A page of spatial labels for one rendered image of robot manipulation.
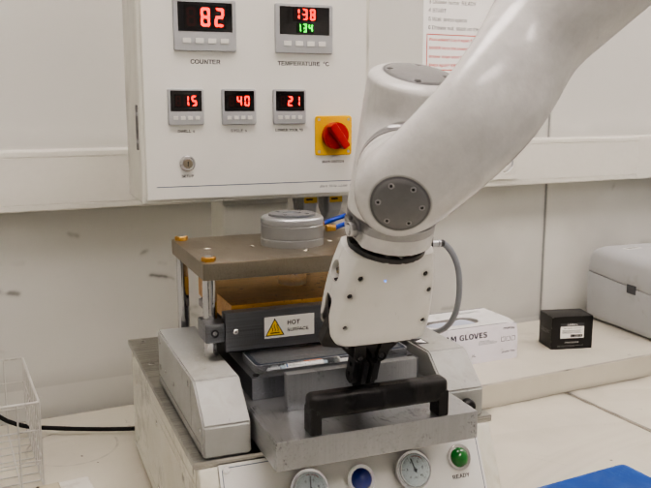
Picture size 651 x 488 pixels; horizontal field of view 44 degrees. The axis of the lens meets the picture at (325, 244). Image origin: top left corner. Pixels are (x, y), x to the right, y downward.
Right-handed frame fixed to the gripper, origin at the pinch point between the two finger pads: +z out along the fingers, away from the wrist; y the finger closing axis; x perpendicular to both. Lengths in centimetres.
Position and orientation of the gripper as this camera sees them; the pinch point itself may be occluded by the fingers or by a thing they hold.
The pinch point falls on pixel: (362, 370)
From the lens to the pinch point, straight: 84.3
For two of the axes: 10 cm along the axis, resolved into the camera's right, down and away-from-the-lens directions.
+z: -1.3, 8.7, 4.8
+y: 9.3, -0.6, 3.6
